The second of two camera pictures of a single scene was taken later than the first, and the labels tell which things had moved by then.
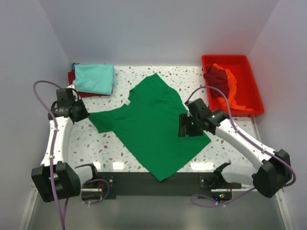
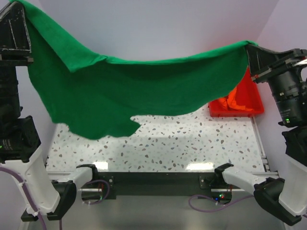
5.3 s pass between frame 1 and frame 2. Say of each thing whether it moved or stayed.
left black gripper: moved
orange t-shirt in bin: stayed
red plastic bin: stayed
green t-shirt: moved
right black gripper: moved
